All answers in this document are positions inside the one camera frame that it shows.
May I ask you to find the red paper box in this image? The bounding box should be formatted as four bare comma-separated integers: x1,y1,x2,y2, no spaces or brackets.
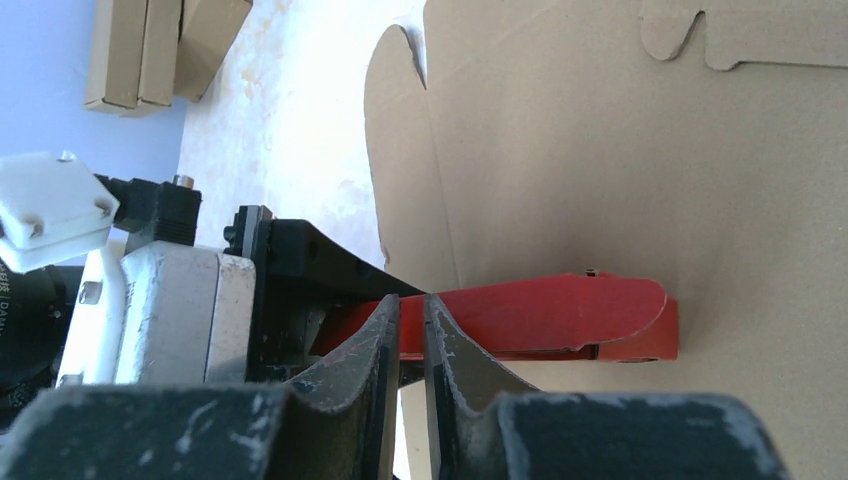
308,271,681,364

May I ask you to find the folded brown cardboard box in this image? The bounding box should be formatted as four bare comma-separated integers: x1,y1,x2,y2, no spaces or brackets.
83,0,253,117

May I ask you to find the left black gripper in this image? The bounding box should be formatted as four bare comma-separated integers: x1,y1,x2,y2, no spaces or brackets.
56,205,422,386

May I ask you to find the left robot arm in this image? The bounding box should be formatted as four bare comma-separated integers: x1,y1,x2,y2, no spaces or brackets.
1,205,416,426

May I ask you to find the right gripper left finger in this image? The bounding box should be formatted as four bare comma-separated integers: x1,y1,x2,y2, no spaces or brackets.
1,295,400,479

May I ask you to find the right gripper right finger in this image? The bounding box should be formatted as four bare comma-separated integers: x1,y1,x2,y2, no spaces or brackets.
423,295,790,479

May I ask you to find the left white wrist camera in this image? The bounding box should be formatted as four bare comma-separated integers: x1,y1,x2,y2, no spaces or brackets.
1,152,120,274

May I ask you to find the large flat cardboard sheet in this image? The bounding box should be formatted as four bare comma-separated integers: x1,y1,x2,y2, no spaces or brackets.
364,1,847,479

